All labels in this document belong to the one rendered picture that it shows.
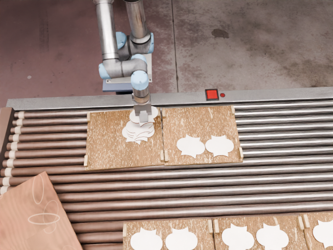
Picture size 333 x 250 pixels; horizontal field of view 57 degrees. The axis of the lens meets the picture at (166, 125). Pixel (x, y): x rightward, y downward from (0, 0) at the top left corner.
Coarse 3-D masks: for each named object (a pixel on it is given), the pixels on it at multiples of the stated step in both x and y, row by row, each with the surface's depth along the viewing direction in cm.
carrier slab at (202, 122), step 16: (176, 112) 173; (192, 112) 173; (208, 112) 173; (224, 112) 173; (176, 128) 168; (192, 128) 168; (208, 128) 168; (224, 128) 168; (176, 144) 163; (176, 160) 158; (192, 160) 158; (208, 160) 158; (224, 160) 158; (240, 160) 158
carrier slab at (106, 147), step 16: (96, 112) 173; (112, 112) 173; (128, 112) 173; (160, 112) 173; (96, 128) 168; (112, 128) 168; (160, 128) 168; (96, 144) 163; (112, 144) 163; (128, 144) 163; (144, 144) 163; (160, 144) 163; (96, 160) 158; (112, 160) 158; (128, 160) 158; (144, 160) 158; (160, 160) 158
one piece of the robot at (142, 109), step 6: (132, 96) 143; (150, 96) 147; (138, 102) 144; (144, 102) 144; (150, 102) 145; (138, 108) 147; (144, 108) 148; (150, 108) 148; (138, 114) 152; (144, 114) 149; (150, 114) 153; (144, 120) 149
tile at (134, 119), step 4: (152, 108) 160; (156, 108) 160; (132, 112) 159; (152, 112) 159; (156, 112) 159; (132, 116) 157; (136, 116) 157; (148, 116) 157; (152, 116) 157; (156, 116) 158; (132, 120) 156; (136, 120) 156; (148, 120) 156; (152, 120) 156; (140, 124) 155; (144, 124) 156
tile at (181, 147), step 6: (186, 138) 164; (192, 138) 164; (198, 138) 164; (180, 144) 162; (186, 144) 162; (192, 144) 162; (198, 144) 162; (180, 150) 160; (186, 150) 160; (192, 150) 160; (198, 150) 160; (204, 150) 160; (192, 156) 158
